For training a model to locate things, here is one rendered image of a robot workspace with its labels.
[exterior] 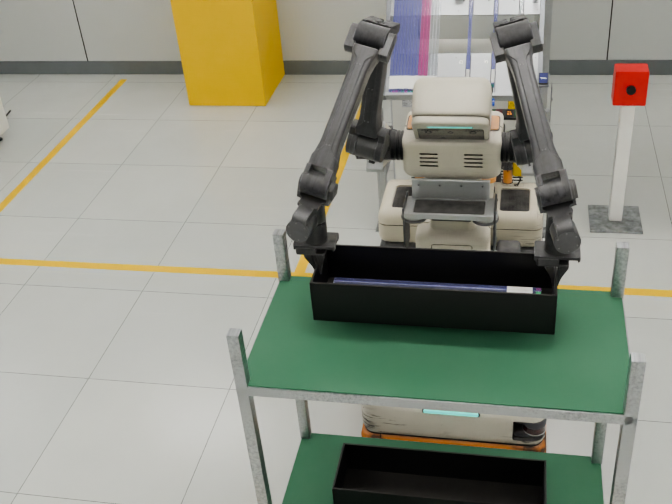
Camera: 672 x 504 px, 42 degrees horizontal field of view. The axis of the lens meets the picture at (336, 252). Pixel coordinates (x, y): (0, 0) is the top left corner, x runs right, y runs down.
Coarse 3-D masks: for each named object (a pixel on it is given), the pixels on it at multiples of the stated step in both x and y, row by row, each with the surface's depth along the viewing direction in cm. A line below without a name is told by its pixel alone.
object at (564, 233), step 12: (576, 192) 191; (540, 204) 192; (564, 204) 193; (576, 204) 192; (552, 216) 190; (564, 216) 189; (552, 228) 191; (564, 228) 186; (576, 228) 190; (564, 240) 188; (576, 240) 188; (564, 252) 190
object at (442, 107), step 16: (432, 80) 236; (448, 80) 235; (464, 80) 234; (480, 80) 233; (416, 96) 236; (432, 96) 235; (448, 96) 234; (464, 96) 233; (480, 96) 232; (416, 112) 235; (432, 112) 234; (448, 112) 233; (464, 112) 232; (480, 112) 231; (416, 128) 237; (432, 128) 236; (448, 128) 235; (464, 128) 234; (480, 128) 233
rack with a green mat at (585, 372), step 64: (320, 320) 224; (576, 320) 216; (256, 384) 205; (320, 384) 204; (384, 384) 202; (448, 384) 200; (512, 384) 199; (576, 384) 197; (640, 384) 183; (256, 448) 216; (320, 448) 268; (448, 448) 264
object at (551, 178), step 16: (496, 48) 200; (512, 48) 199; (528, 48) 198; (512, 64) 198; (528, 64) 197; (528, 80) 196; (528, 96) 195; (528, 112) 195; (544, 112) 194; (528, 128) 194; (544, 128) 193; (544, 144) 192; (544, 160) 191; (560, 160) 191; (544, 176) 193; (560, 176) 190; (544, 192) 190; (560, 192) 189
